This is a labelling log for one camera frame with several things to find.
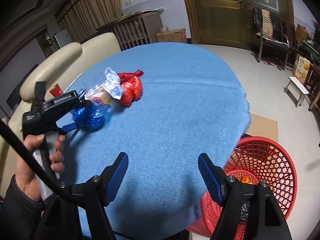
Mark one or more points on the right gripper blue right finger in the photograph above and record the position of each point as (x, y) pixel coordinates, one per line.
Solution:
(213, 178)

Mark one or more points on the beige striped curtain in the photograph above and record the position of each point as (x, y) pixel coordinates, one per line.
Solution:
(81, 18)

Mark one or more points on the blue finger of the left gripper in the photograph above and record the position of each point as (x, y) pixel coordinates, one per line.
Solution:
(81, 93)
(69, 127)

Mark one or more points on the red plastic mesh basket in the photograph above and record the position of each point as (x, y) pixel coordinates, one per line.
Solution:
(260, 192)

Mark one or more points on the red plastic bag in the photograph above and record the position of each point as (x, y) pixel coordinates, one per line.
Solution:
(132, 85)

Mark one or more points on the white blue wrapper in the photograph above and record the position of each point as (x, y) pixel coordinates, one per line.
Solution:
(112, 84)

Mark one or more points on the red white medicine box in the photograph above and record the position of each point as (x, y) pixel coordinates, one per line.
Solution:
(99, 96)

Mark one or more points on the brown wooden double door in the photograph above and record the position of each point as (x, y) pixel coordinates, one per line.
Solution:
(230, 22)

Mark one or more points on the flat cardboard sheet on floor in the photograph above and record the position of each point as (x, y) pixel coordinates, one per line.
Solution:
(263, 127)

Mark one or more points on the red paper cup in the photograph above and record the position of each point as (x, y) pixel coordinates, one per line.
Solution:
(56, 90)

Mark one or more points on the blue plastic bag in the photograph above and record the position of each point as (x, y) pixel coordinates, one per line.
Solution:
(92, 117)

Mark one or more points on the blue round tablecloth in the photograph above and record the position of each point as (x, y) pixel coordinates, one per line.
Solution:
(192, 103)

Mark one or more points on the white small stool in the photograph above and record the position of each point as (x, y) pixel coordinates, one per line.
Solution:
(303, 92)

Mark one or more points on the dark jacket left forearm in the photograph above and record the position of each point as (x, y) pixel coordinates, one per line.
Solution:
(20, 216)

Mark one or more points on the wooden slatted crib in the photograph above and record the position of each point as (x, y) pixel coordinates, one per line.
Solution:
(134, 29)

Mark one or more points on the black metal chair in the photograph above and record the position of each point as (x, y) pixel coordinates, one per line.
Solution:
(274, 32)

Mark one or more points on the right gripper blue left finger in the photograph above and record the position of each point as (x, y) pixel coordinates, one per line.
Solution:
(113, 177)

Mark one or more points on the brown cardboard box by wall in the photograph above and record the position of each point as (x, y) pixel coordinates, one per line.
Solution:
(174, 35)

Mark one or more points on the orange fruit carton box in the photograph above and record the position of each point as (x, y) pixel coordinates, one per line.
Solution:
(301, 68)

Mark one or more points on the person's left hand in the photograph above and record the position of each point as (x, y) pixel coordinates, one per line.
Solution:
(25, 176)

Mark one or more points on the beige leather sofa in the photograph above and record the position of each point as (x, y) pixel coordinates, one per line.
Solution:
(62, 68)

